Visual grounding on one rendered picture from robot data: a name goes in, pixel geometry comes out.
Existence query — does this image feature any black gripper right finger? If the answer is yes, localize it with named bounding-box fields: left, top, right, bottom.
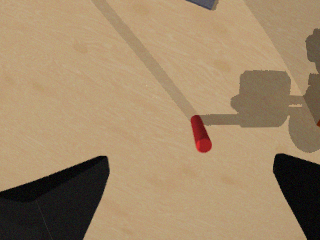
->
left=273, top=153, right=320, bottom=240

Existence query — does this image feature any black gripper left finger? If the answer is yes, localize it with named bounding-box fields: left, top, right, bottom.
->
left=0, top=156, right=109, bottom=240

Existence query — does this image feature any red peg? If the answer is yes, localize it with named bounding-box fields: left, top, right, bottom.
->
left=191, top=115, right=212, bottom=153

